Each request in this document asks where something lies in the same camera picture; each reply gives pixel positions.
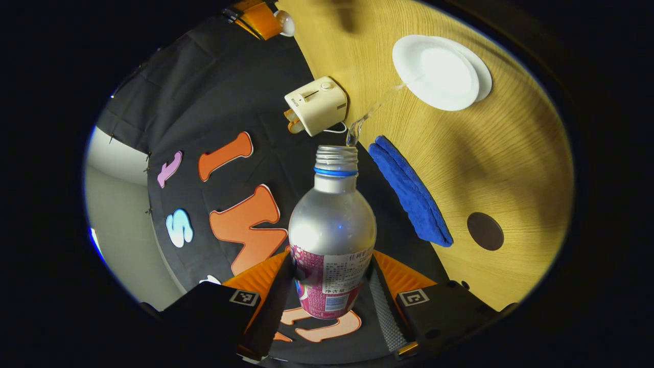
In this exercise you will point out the white teacup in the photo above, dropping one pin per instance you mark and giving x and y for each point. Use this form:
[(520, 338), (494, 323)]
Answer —
[(439, 71)]

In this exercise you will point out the black backdrop cloth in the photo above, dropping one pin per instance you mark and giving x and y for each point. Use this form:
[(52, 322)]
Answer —
[(225, 102)]

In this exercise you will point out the toasted bread slice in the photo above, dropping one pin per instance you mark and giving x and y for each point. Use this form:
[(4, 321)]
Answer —
[(292, 116), (296, 128)]

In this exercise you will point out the white toaster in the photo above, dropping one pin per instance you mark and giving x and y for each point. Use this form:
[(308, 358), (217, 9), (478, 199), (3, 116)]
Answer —
[(319, 105)]

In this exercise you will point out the blue towel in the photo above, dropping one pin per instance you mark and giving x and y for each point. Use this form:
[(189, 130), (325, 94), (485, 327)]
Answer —
[(411, 194)]

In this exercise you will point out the silver water bottle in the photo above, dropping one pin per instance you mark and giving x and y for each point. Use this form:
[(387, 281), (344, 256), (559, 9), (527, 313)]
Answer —
[(332, 225)]

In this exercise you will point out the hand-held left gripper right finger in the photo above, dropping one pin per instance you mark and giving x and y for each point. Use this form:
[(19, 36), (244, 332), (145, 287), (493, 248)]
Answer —
[(383, 312)]

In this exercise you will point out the clear water stream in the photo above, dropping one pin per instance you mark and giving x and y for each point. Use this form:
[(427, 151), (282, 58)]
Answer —
[(368, 113)]

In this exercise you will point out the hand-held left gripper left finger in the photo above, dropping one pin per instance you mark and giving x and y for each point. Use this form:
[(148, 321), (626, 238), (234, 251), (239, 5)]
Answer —
[(273, 312)]

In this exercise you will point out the dark round coaster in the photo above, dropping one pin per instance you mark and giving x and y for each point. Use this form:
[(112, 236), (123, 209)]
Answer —
[(485, 231)]

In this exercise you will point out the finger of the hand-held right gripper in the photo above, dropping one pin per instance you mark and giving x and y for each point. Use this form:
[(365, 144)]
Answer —
[(260, 18)]

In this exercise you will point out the white saucer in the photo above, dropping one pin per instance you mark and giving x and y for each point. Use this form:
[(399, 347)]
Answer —
[(484, 76)]

